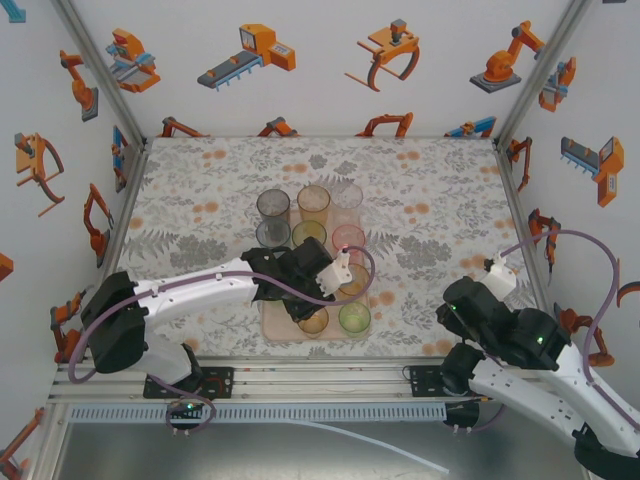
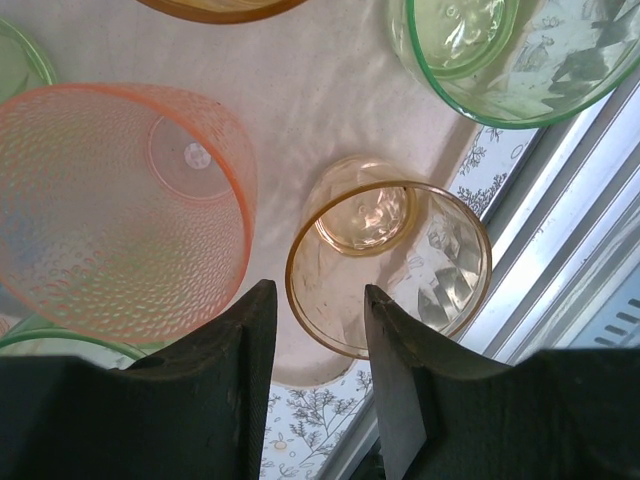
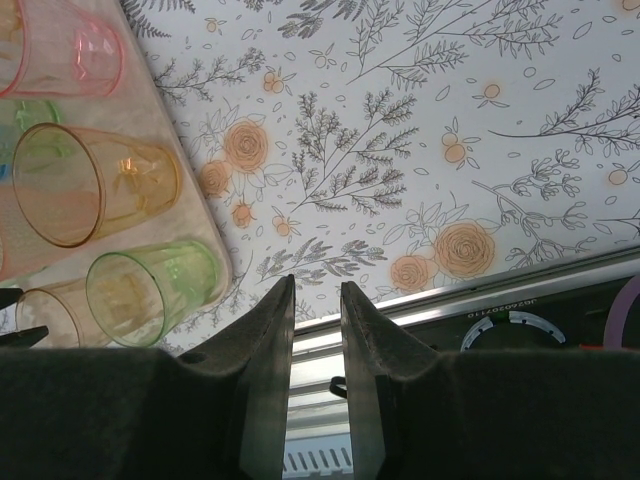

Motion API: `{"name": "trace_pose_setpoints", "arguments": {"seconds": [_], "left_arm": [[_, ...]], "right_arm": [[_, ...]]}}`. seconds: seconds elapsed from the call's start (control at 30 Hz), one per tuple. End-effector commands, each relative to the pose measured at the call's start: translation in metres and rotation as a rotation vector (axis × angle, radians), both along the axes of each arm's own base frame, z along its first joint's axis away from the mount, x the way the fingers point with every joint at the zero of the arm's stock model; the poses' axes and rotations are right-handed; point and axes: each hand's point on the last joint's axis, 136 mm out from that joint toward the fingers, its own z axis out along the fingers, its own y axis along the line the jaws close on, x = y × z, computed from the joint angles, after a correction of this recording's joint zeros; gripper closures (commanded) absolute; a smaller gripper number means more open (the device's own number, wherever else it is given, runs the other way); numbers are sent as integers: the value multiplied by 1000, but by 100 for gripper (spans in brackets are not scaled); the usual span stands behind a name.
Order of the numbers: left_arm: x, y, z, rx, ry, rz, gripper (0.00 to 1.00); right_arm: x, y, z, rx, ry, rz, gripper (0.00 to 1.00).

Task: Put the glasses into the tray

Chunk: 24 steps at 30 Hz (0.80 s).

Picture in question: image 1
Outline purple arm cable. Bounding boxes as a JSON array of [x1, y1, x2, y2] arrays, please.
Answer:
[[447, 228, 640, 435], [67, 244, 376, 437]]

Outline tall green plastic glass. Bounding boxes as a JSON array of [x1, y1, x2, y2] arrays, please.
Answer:
[[291, 220, 328, 249]]

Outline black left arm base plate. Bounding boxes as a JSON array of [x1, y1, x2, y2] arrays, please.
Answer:
[[143, 366, 236, 400]]

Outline wide aluminium base rail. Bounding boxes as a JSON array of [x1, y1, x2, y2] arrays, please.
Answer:
[[47, 357, 556, 404]]

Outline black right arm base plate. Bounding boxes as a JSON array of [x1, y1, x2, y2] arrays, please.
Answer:
[[409, 364, 496, 401]]

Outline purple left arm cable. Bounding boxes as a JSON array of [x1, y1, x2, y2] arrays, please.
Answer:
[[67, 244, 376, 437]]

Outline small black electronics box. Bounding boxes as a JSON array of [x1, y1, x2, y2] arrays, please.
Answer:
[[166, 398, 207, 417], [444, 402, 481, 426]]

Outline blue plastic glass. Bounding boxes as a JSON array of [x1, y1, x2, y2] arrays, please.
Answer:
[[255, 218, 292, 250]]

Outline pale pink rectangular tray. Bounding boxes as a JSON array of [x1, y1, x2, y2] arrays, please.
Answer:
[[260, 208, 374, 343]]

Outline aluminium frame post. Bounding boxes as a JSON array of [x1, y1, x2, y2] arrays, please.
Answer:
[[27, 402, 71, 480], [49, 0, 149, 149], [493, 0, 599, 151]]

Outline short amber plastic glass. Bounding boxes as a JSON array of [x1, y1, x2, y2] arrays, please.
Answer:
[[337, 263, 372, 301], [297, 305, 330, 340]]

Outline tall amber plastic glass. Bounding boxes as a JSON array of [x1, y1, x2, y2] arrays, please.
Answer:
[[296, 184, 332, 226]]

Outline pink plastic glass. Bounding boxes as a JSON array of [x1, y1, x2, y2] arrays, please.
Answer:
[[331, 224, 367, 265]]

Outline white slotted cable duct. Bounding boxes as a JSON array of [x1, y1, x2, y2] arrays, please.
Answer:
[[69, 403, 448, 424]]

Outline dark grey plastic glass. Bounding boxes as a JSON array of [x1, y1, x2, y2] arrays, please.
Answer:
[[256, 188, 292, 226]]

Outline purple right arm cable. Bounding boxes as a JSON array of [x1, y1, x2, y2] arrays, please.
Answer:
[[447, 228, 640, 435]]

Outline aluminium table edge rail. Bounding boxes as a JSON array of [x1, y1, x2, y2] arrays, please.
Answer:
[[54, 139, 151, 369], [492, 139, 556, 311]]

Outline floral printed tablecloth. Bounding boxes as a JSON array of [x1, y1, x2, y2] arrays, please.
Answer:
[[92, 135, 551, 359]]

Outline clear plastic glass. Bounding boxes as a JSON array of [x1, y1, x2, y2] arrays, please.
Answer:
[[330, 181, 365, 226]]

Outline small green plastic glass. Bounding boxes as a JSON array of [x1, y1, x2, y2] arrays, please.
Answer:
[[338, 300, 373, 337]]

